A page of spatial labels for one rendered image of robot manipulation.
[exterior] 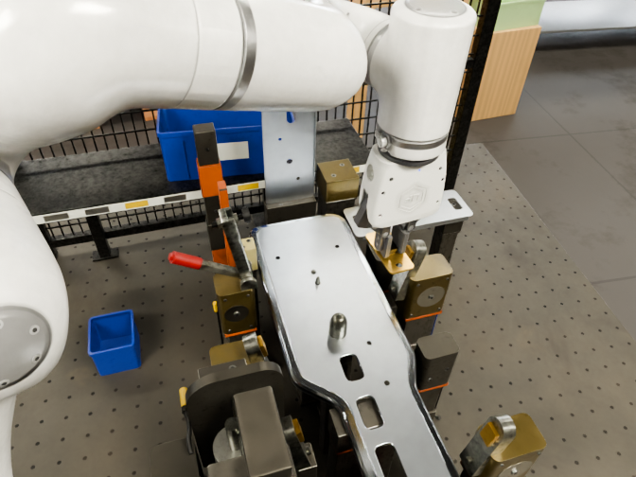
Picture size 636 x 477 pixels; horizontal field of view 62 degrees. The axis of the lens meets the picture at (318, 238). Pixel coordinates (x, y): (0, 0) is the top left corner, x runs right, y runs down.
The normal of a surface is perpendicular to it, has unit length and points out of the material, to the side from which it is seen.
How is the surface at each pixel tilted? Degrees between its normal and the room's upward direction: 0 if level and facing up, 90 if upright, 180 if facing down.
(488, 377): 0
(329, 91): 104
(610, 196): 0
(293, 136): 90
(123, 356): 90
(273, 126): 90
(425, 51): 90
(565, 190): 0
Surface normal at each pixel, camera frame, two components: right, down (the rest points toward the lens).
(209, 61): 0.65, 0.45
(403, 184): 0.31, 0.64
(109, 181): 0.03, -0.73
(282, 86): 0.55, 0.72
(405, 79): -0.57, 0.55
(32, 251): 0.77, -0.62
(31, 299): 0.86, -0.11
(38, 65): 0.33, 0.47
